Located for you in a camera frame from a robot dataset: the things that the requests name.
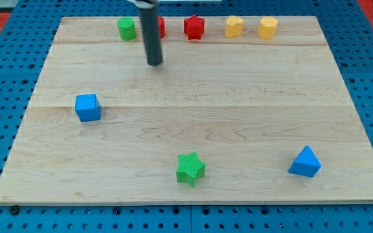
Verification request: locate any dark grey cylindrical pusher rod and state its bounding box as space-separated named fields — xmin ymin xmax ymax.
xmin=138 ymin=2 xmax=163 ymax=67

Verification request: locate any blue cube block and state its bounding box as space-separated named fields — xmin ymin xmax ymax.
xmin=74 ymin=94 xmax=101 ymax=122

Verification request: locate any red cylinder block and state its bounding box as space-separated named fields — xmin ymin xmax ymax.
xmin=157 ymin=16 xmax=166 ymax=39

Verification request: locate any green cylinder block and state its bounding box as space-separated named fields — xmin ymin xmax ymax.
xmin=117 ymin=17 xmax=137 ymax=41

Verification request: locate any red star block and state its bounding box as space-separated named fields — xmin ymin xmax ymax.
xmin=183 ymin=15 xmax=205 ymax=40

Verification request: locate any yellow heart block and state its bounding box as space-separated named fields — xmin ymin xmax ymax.
xmin=225 ymin=16 xmax=244 ymax=38

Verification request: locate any yellow hexagon block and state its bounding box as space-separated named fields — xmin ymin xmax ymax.
xmin=257 ymin=16 xmax=278 ymax=39

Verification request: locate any wooden board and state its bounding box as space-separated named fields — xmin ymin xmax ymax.
xmin=0 ymin=16 xmax=373 ymax=206

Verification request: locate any green star block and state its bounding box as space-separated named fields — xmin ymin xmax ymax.
xmin=176 ymin=151 xmax=206 ymax=187

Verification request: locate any blue triangle block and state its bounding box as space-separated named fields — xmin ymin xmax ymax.
xmin=288 ymin=146 xmax=322 ymax=177

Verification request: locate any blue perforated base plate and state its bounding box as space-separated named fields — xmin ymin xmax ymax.
xmin=0 ymin=0 xmax=373 ymax=232

